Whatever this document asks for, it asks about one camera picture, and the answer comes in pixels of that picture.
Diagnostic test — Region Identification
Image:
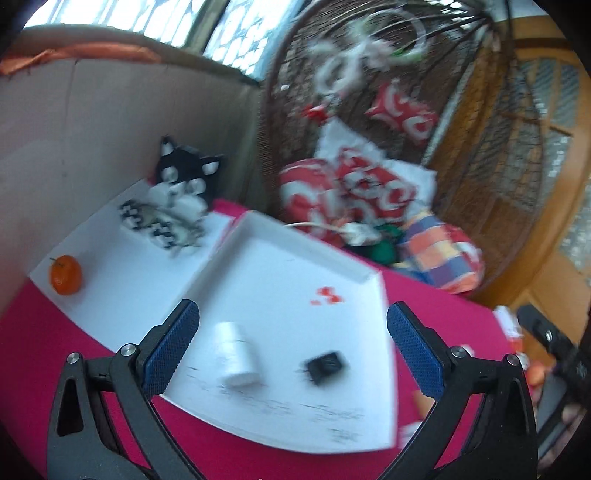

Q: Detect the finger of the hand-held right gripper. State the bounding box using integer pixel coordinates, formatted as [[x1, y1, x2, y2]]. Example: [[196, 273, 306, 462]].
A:
[[517, 305, 578, 370]]

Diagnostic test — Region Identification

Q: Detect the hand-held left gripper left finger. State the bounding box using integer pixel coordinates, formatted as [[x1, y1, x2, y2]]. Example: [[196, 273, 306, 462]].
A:
[[47, 299, 206, 480]]

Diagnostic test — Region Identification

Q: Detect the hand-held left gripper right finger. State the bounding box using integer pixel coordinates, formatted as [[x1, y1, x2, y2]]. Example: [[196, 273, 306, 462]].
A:
[[379, 302, 539, 480]]

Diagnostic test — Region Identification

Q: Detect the white shallow tray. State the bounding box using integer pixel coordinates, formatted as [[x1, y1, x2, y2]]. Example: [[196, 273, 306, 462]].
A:
[[152, 210, 400, 455]]

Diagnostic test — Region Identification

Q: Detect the small white orange box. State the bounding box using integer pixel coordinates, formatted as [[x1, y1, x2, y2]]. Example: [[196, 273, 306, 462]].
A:
[[494, 307, 525, 346]]

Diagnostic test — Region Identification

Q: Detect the white plastic bottle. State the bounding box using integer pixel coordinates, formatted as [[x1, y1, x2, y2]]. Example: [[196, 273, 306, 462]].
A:
[[215, 322, 259, 387]]

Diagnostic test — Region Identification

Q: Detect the white paper sheet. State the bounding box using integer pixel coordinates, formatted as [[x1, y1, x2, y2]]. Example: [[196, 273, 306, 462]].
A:
[[28, 178, 236, 352]]

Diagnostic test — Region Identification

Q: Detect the small black clip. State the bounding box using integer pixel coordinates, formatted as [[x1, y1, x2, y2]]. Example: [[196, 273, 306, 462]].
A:
[[302, 351, 347, 387]]

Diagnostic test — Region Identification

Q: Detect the plaid cushion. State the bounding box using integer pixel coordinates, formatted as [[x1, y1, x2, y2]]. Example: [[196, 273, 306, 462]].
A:
[[397, 212, 485, 294]]

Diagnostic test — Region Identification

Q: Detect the green plush toy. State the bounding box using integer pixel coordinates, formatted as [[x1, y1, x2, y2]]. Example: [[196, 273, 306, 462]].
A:
[[365, 224, 400, 265]]

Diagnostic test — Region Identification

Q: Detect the wooden door with glass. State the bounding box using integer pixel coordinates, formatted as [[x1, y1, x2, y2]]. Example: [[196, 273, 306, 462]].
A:
[[425, 14, 591, 324]]

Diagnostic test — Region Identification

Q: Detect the black white block cat toy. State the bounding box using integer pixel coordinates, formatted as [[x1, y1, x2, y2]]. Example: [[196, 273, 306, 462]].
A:
[[119, 136, 227, 252]]

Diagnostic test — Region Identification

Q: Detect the white cushion with red print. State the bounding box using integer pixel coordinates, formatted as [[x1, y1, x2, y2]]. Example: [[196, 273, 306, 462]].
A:
[[316, 122, 437, 232]]

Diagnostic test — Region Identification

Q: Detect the round red white cushion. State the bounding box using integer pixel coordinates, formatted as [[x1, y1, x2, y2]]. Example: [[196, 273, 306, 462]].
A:
[[278, 157, 342, 232]]

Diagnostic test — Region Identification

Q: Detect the cardboard panel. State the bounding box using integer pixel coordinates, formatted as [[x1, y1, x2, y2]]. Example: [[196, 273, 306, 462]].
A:
[[0, 25, 264, 315]]

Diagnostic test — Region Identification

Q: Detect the small red white pillow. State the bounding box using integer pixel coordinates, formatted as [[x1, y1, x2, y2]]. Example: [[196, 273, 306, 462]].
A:
[[365, 80, 439, 146]]

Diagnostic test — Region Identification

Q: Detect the brown wicker hanging chair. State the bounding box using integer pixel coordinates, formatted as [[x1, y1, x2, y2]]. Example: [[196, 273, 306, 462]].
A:
[[259, 0, 555, 305]]

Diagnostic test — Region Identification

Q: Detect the white green hanging ornament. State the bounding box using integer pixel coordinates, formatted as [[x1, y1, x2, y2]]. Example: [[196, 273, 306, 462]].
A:
[[314, 9, 432, 97]]

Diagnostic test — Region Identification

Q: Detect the orange cloth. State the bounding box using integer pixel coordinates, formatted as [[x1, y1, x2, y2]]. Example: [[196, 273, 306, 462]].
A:
[[0, 41, 162, 77]]

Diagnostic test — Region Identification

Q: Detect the window with lattice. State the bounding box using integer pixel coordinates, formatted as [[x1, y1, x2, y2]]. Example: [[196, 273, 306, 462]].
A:
[[23, 0, 305, 77]]

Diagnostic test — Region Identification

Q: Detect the white plug with cable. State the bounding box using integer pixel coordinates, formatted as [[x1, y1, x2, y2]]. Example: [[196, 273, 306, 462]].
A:
[[286, 222, 380, 246]]

